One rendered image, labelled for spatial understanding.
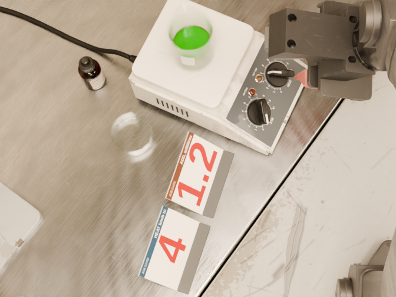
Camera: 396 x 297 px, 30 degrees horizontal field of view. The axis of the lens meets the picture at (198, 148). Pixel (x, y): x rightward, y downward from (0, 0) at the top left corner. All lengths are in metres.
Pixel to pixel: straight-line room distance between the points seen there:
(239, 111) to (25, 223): 0.31
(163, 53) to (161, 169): 0.15
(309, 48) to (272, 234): 0.30
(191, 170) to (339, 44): 0.28
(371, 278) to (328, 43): 0.23
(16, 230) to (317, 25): 0.47
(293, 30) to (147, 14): 0.37
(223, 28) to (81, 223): 0.31
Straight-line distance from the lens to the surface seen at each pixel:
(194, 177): 0.93
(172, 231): 0.92
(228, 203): 0.95
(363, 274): 0.77
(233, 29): 0.93
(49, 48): 1.05
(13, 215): 0.98
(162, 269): 0.91
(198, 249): 0.93
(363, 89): 0.82
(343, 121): 0.99
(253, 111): 0.92
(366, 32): 0.66
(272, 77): 0.94
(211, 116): 0.91
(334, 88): 0.80
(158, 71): 0.91
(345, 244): 0.95
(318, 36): 0.73
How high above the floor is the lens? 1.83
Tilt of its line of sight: 73 degrees down
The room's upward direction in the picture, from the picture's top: 11 degrees counter-clockwise
